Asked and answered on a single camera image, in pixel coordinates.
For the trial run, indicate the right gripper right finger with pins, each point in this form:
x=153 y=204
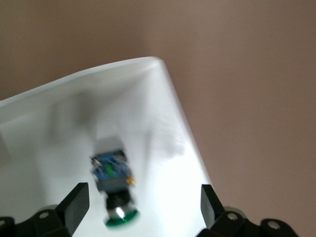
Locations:
x=209 y=209

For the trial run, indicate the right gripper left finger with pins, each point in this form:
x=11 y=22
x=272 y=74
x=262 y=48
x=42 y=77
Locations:
x=76 y=205

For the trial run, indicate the green push button switch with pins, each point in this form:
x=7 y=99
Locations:
x=111 y=168

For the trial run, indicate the white cabinet drawer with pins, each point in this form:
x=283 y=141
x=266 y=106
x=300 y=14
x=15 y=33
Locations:
x=160 y=103

